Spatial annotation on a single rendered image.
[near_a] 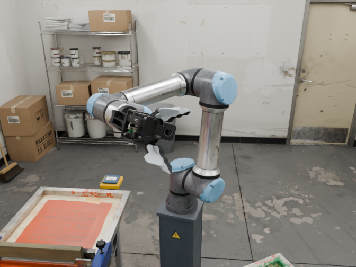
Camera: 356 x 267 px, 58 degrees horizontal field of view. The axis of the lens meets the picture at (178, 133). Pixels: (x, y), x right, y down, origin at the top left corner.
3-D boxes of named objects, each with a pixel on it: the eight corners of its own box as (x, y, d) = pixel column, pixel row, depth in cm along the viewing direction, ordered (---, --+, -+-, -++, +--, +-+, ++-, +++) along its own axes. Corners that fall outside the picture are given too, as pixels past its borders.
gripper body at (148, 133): (134, 145, 74) (106, 130, 82) (160, 148, 81) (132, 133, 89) (143, 113, 73) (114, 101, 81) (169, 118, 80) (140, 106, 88)
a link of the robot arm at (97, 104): (112, 95, 99) (88, 88, 92) (133, 104, 91) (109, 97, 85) (104, 119, 100) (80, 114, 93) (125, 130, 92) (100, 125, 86)
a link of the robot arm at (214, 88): (199, 187, 147) (212, 67, 131) (224, 201, 137) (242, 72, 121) (180, 195, 139) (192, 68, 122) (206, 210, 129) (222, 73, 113)
